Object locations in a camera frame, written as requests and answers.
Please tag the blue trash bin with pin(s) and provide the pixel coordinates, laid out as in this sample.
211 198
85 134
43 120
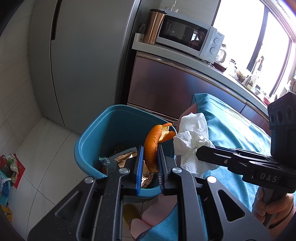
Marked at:
108 125

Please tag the red paper bag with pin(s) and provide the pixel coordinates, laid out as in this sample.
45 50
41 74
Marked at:
19 173

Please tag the clear plastic bags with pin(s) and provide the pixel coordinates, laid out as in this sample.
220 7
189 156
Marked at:
233 68

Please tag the steel kitchen faucet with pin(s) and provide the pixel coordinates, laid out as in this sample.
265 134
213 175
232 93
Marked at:
252 69

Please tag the blue floral tablecloth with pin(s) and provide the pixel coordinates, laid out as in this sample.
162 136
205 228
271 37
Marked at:
231 129

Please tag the glass electric kettle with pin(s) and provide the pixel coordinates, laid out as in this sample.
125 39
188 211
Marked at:
221 53

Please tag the cloth rag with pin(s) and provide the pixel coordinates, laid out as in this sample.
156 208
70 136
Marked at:
260 63

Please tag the dark lidded bowl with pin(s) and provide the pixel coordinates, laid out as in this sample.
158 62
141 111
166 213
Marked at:
219 66

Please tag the kitchen window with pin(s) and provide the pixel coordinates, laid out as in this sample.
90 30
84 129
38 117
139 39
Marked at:
266 34

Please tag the white soap bottle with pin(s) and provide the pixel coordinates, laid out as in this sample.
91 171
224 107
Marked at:
254 82

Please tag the person's right hand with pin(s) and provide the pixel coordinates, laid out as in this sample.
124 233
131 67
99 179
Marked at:
278 208

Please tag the person's right forearm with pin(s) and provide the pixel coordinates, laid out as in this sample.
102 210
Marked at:
286 227

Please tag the grey refrigerator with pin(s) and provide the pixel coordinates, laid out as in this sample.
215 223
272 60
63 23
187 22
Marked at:
87 58

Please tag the white tissue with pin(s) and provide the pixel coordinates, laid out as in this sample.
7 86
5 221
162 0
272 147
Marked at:
192 129

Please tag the red bowl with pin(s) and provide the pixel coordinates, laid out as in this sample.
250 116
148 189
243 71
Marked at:
268 100

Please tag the yellow slipper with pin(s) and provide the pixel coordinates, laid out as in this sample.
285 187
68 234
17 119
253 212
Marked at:
131 215

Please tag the bronze travel tumbler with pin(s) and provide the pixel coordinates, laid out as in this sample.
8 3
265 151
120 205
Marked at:
152 27

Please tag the long orange peel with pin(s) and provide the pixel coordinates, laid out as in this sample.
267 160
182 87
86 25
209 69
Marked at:
151 148

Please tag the brown base cabinets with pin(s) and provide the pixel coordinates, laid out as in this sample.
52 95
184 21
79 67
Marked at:
161 85

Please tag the person's pink trouser leg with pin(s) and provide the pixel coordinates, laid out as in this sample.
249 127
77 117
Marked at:
150 222

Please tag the white microwave oven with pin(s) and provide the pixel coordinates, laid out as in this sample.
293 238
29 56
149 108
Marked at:
185 34

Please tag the green white snack wrapper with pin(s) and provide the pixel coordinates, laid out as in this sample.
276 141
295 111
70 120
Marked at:
103 161

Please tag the small ornament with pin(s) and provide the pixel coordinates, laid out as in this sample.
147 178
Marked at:
171 9

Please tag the large gold snack wrapper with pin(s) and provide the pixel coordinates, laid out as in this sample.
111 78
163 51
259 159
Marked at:
124 158

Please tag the crumpled plastic bags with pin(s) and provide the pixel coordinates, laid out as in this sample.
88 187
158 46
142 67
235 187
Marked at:
8 176

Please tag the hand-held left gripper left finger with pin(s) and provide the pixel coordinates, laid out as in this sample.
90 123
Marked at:
139 172

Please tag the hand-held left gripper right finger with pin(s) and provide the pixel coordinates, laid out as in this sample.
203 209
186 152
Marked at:
161 176

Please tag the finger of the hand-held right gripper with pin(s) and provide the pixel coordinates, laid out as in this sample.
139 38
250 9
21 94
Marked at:
252 156
219 158

